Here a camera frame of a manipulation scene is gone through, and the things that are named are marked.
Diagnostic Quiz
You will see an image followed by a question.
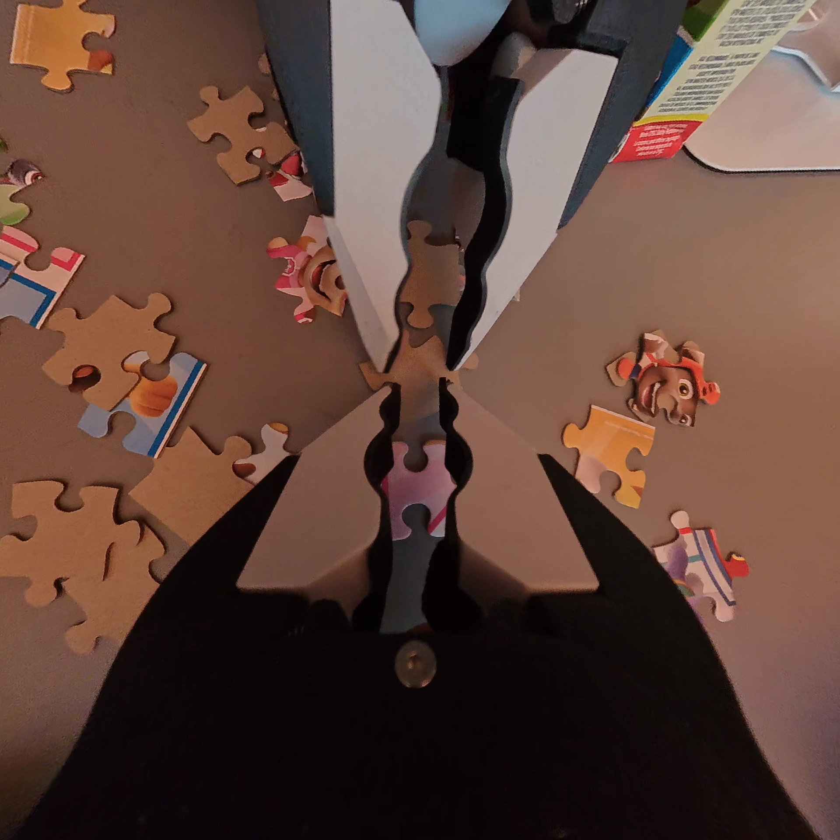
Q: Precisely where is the blue framed white puzzle piece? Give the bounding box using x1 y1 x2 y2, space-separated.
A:
0 226 86 329

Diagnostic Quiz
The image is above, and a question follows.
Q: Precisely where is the light green edge puzzle piece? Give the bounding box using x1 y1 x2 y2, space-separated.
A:
0 157 46 227

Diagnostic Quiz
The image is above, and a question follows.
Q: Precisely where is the colourful cardboard puzzle box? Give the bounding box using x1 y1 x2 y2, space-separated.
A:
610 0 821 161

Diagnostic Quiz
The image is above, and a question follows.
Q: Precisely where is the plain orange puzzle piece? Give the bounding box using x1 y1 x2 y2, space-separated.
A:
10 0 116 93

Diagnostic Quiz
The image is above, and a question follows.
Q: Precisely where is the plain brown puzzle piece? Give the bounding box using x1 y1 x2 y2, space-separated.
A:
0 480 142 611
360 328 480 396
64 521 166 655
42 293 177 411
187 85 299 186
399 220 466 329
128 427 253 546

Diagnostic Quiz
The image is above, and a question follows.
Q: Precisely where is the red white colourful puzzle piece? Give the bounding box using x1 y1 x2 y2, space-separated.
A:
266 151 313 202

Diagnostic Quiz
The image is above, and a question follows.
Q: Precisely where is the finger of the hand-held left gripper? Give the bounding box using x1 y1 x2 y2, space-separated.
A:
323 0 443 375
446 49 622 370

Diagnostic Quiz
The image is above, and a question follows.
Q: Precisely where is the red dog face puzzle piece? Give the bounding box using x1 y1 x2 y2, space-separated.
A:
605 330 721 427

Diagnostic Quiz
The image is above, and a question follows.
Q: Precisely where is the orange pink swirl puzzle piece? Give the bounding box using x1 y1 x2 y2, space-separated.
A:
266 215 347 324

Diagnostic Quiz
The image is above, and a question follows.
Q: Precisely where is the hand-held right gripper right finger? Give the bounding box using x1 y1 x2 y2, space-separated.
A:
423 379 601 634

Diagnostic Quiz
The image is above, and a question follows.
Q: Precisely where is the white orange blue puzzle piece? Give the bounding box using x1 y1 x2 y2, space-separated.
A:
233 423 293 483

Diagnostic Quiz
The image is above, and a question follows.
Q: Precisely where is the blue orange dog puzzle piece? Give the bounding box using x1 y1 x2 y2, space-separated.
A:
77 351 207 459

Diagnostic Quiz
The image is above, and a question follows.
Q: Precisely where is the orange yellow puzzle piece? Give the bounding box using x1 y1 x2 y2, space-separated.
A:
562 405 656 509

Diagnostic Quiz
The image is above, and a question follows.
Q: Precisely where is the pink lilac puzzle piece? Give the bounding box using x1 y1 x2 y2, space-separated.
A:
381 438 458 541

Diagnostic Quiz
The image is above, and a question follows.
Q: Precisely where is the purple rainbow swirl puzzle piece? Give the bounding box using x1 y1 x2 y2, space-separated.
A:
653 511 749 623

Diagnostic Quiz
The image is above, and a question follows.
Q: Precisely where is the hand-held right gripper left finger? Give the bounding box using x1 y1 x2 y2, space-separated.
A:
236 385 403 634

